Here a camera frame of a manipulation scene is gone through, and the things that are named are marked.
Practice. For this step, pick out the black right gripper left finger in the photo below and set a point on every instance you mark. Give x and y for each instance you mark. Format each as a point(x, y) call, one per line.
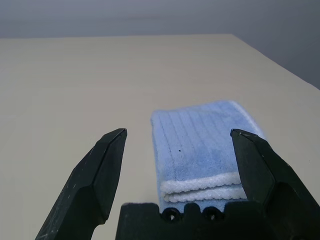
point(100, 175)

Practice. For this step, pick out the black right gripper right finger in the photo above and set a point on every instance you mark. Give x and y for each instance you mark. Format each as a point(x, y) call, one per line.
point(270, 180)

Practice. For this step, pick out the folded light blue towel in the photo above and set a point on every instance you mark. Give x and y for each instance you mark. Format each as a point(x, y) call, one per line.
point(200, 140)

